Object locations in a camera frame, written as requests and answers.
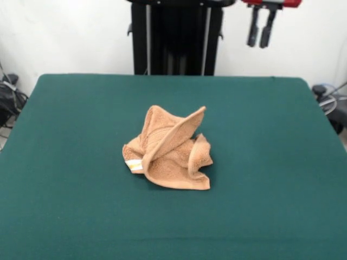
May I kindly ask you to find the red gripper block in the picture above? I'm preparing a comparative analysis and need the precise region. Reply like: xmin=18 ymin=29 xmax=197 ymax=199
xmin=241 ymin=0 xmax=303 ymax=49

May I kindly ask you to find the orange-brown terry towel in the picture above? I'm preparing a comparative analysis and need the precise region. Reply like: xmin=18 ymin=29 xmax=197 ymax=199
xmin=121 ymin=105 xmax=214 ymax=191

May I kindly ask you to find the dark green table cloth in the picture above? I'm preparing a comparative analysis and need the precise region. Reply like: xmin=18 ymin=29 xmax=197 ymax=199
xmin=0 ymin=73 xmax=347 ymax=260

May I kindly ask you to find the black equipment with cables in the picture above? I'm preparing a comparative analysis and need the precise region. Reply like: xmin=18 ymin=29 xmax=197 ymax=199
xmin=0 ymin=73 xmax=29 ymax=129

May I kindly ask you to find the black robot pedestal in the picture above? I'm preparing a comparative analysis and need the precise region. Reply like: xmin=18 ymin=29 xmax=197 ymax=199
xmin=126 ymin=0 xmax=236 ymax=76

